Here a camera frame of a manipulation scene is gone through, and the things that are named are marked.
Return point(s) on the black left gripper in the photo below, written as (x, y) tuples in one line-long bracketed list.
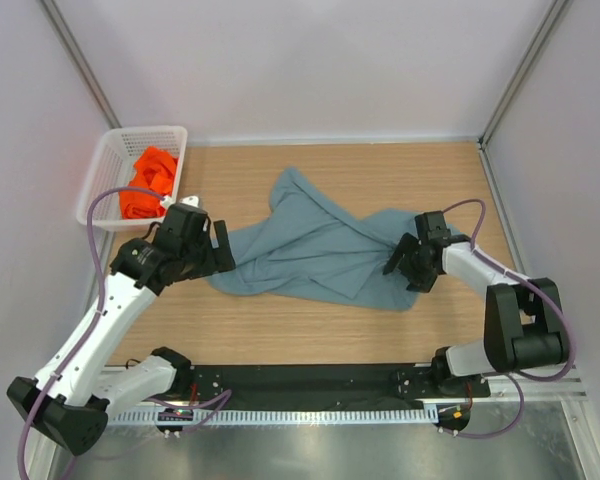
[(212, 251)]

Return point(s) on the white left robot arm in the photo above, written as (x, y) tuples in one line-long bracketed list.
[(66, 401)]

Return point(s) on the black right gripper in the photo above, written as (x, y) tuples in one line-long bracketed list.
[(409, 259)]

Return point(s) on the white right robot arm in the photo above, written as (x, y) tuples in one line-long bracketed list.
[(525, 330)]

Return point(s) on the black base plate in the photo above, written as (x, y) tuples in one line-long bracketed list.
[(317, 388)]

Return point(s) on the aluminium frame rail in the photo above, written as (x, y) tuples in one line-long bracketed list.
[(569, 386)]

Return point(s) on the orange t shirt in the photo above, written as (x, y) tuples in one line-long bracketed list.
[(155, 171)]

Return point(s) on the grey-blue t shirt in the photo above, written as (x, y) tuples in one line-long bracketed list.
[(311, 248)]

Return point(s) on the slotted grey cable duct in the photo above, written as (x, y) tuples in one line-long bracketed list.
[(160, 417)]

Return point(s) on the white plastic basket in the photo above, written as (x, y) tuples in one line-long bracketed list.
[(113, 165)]

